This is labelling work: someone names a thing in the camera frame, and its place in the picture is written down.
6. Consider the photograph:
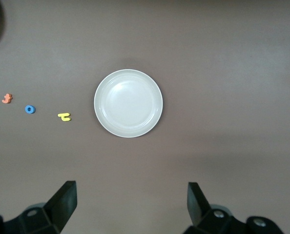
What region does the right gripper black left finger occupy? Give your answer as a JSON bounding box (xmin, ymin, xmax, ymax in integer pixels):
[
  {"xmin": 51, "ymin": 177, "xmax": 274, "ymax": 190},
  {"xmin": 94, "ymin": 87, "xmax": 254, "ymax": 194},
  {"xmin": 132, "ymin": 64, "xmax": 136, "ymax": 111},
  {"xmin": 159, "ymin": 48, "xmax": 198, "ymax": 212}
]
[{"xmin": 0, "ymin": 180, "xmax": 77, "ymax": 234}]

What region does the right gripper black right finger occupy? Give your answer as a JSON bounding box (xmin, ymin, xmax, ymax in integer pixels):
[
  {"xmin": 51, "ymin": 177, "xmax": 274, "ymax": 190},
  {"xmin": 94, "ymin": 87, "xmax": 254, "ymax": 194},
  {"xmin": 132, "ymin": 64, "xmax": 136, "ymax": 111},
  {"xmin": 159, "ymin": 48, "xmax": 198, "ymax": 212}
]
[{"xmin": 184, "ymin": 182, "xmax": 285, "ymax": 234}]

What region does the yellow foam letter h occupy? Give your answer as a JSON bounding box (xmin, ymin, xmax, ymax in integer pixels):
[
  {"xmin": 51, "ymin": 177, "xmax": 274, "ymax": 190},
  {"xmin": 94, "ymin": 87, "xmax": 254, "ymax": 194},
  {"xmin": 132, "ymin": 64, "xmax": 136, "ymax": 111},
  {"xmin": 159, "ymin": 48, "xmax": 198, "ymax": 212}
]
[{"xmin": 57, "ymin": 112, "xmax": 72, "ymax": 122}]

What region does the beige round plate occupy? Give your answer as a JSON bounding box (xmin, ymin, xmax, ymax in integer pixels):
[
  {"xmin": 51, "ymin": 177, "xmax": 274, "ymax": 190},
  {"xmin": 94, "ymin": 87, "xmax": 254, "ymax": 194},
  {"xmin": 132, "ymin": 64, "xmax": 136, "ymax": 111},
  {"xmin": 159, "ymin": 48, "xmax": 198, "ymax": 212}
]
[{"xmin": 93, "ymin": 69, "xmax": 164, "ymax": 138}]

